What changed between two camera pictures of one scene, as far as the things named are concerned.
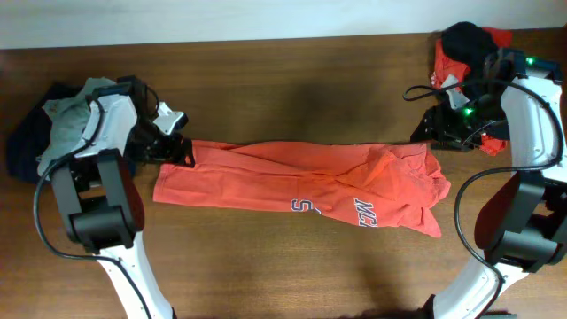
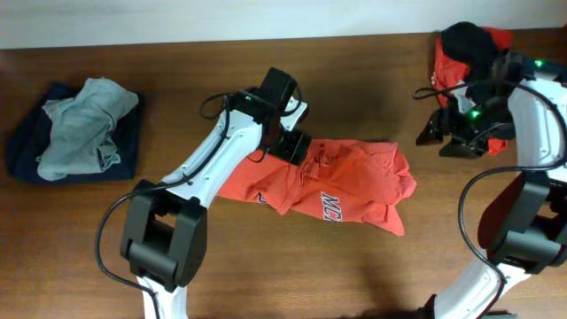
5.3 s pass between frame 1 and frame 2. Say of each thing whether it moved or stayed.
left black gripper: moved
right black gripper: stayed
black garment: stayed
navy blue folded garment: stayed
